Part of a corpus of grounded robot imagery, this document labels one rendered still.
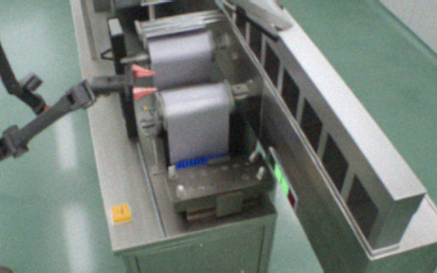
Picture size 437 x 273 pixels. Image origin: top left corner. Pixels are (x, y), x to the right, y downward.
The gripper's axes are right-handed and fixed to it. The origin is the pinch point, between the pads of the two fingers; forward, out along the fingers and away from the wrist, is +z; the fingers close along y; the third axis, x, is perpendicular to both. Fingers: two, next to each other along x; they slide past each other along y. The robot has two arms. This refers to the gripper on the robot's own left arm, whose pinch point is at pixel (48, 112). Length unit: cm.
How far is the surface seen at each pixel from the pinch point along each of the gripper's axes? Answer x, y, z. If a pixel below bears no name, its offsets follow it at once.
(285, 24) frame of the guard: -81, -84, -26
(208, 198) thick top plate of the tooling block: -25, -80, 18
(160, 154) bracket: -23, -50, 17
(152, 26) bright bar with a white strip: -57, -28, -15
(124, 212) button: 3, -61, 13
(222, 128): -47, -66, 14
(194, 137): -37, -62, 10
